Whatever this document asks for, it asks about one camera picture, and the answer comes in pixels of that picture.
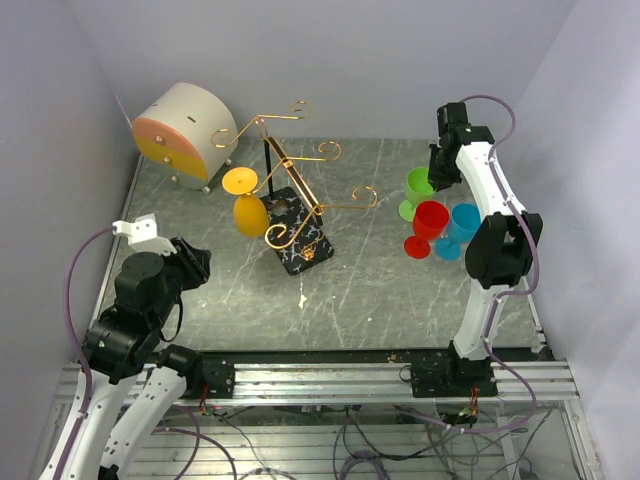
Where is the green plastic wine glass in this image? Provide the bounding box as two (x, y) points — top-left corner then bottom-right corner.
(398, 166), (434, 222)

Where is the aluminium frame rail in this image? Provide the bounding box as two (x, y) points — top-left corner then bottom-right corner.
(54, 361), (579, 407)

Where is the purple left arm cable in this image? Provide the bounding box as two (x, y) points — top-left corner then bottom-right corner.
(52, 225), (119, 476)

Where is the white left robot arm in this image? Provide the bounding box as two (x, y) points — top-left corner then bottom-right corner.
(41, 237), (211, 479)

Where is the gold wire glass rack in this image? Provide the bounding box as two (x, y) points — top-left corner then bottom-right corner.
(218, 100), (378, 276)

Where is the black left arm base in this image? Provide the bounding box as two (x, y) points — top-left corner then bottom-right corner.
(162, 346), (236, 399)

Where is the blue plastic wine glass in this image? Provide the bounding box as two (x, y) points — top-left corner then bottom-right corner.
(435, 203), (482, 261)

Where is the orange plastic wine glass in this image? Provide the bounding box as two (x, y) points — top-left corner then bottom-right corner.
(222, 167), (269, 237)

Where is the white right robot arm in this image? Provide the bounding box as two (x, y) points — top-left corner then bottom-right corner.
(428, 100), (543, 361)

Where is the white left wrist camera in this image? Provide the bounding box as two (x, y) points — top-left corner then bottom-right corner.
(112, 213), (177, 256)

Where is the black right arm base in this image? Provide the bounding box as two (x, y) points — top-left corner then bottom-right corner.
(399, 349), (498, 398)

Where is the round pastel drawer box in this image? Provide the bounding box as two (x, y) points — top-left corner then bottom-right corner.
(132, 82), (238, 191)

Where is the red plastic wine glass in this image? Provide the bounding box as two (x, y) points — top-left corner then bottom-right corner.
(404, 200), (450, 259)

